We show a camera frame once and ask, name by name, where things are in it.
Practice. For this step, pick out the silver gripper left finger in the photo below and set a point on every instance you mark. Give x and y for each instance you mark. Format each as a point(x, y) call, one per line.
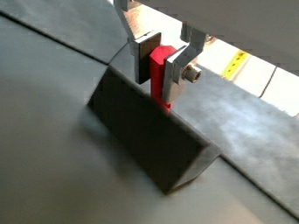
point(143, 38)

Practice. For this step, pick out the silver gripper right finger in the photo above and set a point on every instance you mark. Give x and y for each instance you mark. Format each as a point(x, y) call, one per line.
point(180, 63)

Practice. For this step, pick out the red hexagonal peg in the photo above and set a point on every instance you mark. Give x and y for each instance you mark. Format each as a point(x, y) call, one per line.
point(156, 73)

